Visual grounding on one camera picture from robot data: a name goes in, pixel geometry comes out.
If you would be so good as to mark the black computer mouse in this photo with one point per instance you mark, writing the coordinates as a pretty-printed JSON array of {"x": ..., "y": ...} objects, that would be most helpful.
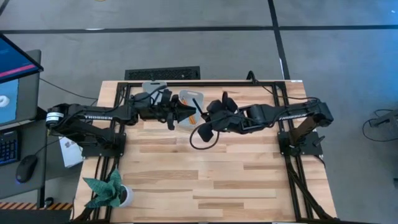
[{"x": 26, "y": 168}]

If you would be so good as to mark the yellow black hazard strip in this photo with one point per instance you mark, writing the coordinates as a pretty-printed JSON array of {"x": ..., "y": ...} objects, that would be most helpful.
[{"x": 56, "y": 206}]

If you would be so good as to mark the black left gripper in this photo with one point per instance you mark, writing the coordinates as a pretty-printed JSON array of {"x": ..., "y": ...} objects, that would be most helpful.
[{"x": 152, "y": 107}]

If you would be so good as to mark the grey desk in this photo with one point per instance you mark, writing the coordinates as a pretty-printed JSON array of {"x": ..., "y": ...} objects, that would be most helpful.
[{"x": 31, "y": 186}]

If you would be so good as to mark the white paper box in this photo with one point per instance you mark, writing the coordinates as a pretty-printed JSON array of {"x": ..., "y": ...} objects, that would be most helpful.
[{"x": 71, "y": 154}]

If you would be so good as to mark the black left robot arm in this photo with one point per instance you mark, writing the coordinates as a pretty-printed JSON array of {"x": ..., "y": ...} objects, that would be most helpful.
[{"x": 93, "y": 116}]

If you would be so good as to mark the black keyboard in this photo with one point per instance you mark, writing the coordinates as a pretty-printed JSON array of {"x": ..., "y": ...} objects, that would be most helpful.
[{"x": 7, "y": 147}]

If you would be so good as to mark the grey computer monitor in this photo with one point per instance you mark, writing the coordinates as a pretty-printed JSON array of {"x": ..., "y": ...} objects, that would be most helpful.
[{"x": 28, "y": 99}]

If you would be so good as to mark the green artificial plant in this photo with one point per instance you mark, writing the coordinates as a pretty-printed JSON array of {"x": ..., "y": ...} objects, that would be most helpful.
[{"x": 107, "y": 189}]

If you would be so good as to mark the white plant pot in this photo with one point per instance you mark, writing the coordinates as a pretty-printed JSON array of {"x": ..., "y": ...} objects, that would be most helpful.
[{"x": 129, "y": 197}]

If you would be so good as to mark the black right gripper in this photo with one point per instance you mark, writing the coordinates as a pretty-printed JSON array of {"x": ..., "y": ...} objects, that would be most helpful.
[{"x": 227, "y": 119}]

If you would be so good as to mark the grey plastic bin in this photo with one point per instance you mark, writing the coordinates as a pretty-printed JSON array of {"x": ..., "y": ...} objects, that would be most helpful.
[
  {"x": 200, "y": 102},
  {"x": 146, "y": 88}
]

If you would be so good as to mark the black floor vent grille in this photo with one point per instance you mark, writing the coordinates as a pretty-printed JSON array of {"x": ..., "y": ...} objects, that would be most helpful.
[{"x": 161, "y": 73}]

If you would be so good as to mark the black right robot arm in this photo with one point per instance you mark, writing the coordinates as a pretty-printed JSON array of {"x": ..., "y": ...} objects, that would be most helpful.
[{"x": 295, "y": 115}]

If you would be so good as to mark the black framed computer monitor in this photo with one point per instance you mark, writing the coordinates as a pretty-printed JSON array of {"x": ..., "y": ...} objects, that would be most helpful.
[{"x": 15, "y": 60}]

